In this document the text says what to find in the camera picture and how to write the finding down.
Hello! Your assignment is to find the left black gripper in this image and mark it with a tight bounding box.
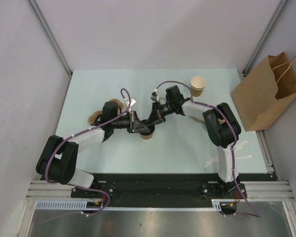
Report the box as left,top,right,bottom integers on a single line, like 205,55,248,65
111,111,149,133

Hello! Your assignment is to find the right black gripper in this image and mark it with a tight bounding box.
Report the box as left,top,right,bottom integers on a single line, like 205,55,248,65
146,100,175,127

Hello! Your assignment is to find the brown paper coffee cup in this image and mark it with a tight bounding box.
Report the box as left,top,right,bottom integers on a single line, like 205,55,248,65
140,132,153,140

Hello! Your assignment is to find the brown pulp cup carrier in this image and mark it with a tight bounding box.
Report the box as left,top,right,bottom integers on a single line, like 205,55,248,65
194,117,225,124
88,99,124,125

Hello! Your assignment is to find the black plastic cup lid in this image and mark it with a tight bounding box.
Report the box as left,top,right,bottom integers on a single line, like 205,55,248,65
140,119,155,134

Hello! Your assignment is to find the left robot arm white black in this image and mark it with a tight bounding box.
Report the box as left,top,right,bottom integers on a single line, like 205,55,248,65
36,100,150,198

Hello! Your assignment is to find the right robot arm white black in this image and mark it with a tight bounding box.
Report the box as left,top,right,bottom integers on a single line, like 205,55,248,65
141,85,242,199

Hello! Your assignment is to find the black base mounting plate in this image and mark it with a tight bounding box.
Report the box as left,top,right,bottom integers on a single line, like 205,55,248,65
71,174,277,208

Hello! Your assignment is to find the brown paper bag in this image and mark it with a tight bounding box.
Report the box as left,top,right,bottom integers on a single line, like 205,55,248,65
231,52,296,132

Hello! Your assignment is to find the white round object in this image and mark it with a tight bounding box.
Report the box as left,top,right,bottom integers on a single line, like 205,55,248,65
0,201,25,237

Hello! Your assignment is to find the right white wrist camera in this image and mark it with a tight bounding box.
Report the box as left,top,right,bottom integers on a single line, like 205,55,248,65
150,90,160,102

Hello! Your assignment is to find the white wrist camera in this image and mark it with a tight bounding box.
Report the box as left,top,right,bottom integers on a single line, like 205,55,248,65
150,90,160,102
124,98,136,107

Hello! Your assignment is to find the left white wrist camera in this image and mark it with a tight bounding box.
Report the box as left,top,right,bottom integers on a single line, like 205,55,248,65
124,98,136,107

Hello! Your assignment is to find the white slotted cable duct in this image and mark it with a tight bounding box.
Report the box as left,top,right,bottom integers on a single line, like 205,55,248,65
36,198,237,212

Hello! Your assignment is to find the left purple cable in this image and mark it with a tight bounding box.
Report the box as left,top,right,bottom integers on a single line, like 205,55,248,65
40,88,134,223

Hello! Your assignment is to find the purple cable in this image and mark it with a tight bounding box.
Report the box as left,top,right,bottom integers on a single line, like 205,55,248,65
40,88,134,223
152,80,261,218

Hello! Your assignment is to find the aluminium frame rail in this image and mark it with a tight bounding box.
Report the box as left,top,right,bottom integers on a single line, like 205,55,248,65
25,181,295,201

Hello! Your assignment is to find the left aluminium corner post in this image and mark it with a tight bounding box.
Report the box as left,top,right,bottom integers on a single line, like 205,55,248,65
26,0,73,78

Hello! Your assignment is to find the aluminium corner post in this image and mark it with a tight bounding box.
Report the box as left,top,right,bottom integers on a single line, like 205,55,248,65
242,0,290,76
26,0,73,78

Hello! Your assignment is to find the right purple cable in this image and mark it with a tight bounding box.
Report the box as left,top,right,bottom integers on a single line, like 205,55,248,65
152,80,261,218

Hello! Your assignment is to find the right aluminium corner post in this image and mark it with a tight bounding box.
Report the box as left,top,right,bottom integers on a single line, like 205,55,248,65
242,0,290,76

